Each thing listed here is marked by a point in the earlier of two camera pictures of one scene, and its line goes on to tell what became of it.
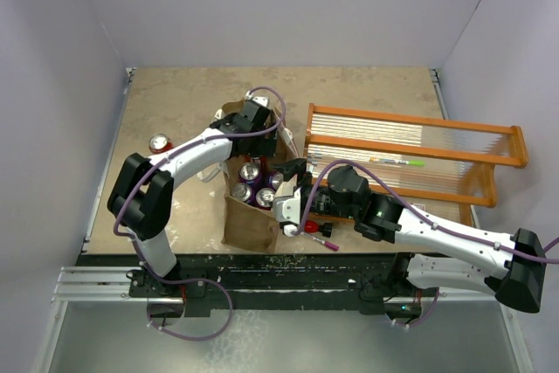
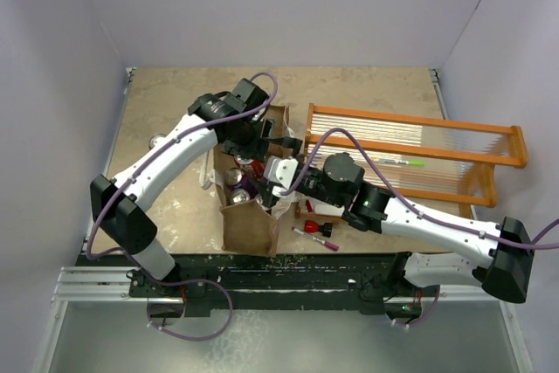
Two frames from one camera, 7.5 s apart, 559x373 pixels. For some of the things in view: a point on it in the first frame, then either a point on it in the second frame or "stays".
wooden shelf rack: x=432 y=163 stays
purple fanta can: x=250 y=173 -> x=233 y=176
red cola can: x=159 y=143 stays
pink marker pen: x=326 y=244 stays
